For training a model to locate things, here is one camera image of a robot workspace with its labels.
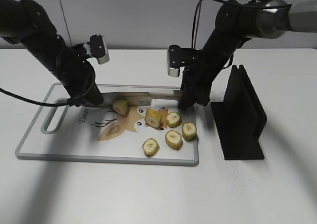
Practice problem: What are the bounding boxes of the deer print cutting board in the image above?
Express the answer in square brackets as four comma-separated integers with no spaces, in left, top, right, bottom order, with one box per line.
[15,82,200,167]

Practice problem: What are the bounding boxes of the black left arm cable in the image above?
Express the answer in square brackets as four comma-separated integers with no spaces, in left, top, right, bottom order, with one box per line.
[0,48,97,108]

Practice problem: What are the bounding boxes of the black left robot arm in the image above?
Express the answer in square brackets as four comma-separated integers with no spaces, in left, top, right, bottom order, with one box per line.
[0,0,105,107]

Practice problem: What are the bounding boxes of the banana slice upper right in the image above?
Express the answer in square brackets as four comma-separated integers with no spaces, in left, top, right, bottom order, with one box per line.
[166,112,182,128]

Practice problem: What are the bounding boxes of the banana slice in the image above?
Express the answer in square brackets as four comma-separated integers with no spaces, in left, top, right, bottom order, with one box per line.
[142,138,159,157]
[165,130,183,150]
[182,122,197,141]
[166,112,182,128]

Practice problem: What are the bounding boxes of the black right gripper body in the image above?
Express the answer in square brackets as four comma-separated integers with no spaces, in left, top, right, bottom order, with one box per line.
[178,64,211,110]

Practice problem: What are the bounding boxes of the banana end piece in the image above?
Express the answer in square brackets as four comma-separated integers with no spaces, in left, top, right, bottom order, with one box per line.
[112,99,129,116]

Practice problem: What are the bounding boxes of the banana slice bottom left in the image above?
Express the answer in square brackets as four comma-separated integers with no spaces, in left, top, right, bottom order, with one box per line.
[142,138,159,157]

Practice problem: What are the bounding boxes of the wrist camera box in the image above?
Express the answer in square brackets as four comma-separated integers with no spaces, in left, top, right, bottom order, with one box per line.
[167,45,197,78]
[72,34,110,64]

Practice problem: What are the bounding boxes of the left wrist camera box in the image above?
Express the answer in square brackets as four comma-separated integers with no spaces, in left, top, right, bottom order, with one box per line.
[72,34,110,64]

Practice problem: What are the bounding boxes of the banana slice far right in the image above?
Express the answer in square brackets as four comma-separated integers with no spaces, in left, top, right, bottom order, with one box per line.
[182,122,197,141]

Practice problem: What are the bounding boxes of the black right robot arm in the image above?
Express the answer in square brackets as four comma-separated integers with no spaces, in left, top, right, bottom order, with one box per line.
[178,0,317,110]

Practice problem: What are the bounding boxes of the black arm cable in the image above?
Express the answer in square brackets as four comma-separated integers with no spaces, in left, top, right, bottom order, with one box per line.
[191,0,263,50]
[0,48,97,108]

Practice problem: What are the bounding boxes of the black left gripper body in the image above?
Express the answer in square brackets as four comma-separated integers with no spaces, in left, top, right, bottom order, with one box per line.
[64,67,104,107]

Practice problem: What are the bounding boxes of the banana slice lower middle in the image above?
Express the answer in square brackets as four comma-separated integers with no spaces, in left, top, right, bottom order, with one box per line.
[165,130,183,150]

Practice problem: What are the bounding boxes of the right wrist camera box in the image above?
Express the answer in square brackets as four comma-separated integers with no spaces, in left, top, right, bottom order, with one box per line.
[167,45,197,78]

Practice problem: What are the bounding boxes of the thick banana chunk centre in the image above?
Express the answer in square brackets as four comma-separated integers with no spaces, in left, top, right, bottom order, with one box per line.
[145,109,162,129]

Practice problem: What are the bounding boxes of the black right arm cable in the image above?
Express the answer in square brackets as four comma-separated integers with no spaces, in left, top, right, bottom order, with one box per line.
[191,0,263,50]

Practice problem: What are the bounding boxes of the black knife stand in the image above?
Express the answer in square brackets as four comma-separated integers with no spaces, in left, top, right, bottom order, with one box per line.
[211,65,267,160]

